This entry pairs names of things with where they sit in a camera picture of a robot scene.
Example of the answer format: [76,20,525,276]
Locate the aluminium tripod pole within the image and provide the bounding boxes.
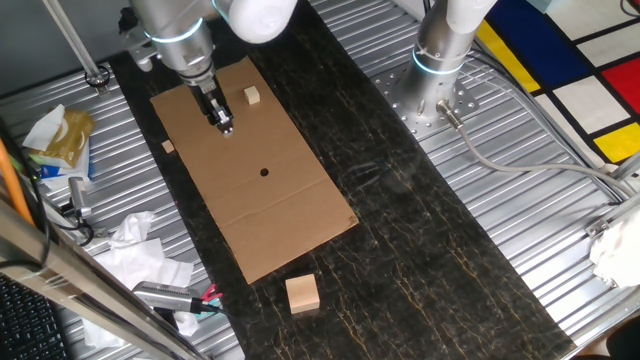
[42,0,112,96]

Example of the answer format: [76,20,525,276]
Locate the black camera clamp with cable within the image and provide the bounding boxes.
[49,199,97,247]

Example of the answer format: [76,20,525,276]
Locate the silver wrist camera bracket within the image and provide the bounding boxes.
[117,7,161,73]

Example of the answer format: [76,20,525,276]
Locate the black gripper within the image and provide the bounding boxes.
[188,77,234,136]

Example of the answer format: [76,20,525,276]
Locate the grey cable with metal plug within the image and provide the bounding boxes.
[435,98,639,199]

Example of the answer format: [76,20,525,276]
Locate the small silver camera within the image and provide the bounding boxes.
[67,176,94,220]

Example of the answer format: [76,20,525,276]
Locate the silver depth camera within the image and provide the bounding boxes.
[131,280,204,315]

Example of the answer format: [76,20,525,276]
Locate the steel frame bar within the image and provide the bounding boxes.
[0,197,211,360]

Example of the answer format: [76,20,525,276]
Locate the large wooden block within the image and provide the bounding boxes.
[284,273,322,316]

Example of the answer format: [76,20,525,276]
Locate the black round object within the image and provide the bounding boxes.
[605,318,640,360]

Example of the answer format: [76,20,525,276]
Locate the yellow tissue pack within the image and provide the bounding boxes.
[42,108,96,170]

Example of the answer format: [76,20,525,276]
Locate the white crumpled cloth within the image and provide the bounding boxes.
[588,209,640,290]

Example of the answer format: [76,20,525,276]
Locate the orange tube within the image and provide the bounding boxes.
[0,137,36,226]

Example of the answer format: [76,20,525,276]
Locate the blue white tissue packet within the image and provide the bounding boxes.
[37,144,94,191]

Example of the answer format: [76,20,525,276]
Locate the teal spring clip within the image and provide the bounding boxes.
[193,297,224,318]

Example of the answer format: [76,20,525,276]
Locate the colourful squares mat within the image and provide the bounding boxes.
[474,0,640,166]

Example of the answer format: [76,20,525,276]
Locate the red spring clip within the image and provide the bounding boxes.
[200,283,225,304]

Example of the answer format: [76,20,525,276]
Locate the white tissue sheet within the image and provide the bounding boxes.
[21,103,67,152]

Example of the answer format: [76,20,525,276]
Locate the aluminium frame profile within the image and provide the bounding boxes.
[583,149,640,241]

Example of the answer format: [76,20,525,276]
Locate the black keyboard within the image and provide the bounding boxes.
[0,273,71,360]

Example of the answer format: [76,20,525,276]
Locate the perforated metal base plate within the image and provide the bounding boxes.
[372,64,480,141]

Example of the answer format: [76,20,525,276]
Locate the crumpled white tissue paper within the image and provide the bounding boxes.
[79,210,201,350]

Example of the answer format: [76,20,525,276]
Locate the brown cardboard sheet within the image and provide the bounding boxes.
[149,56,360,285]

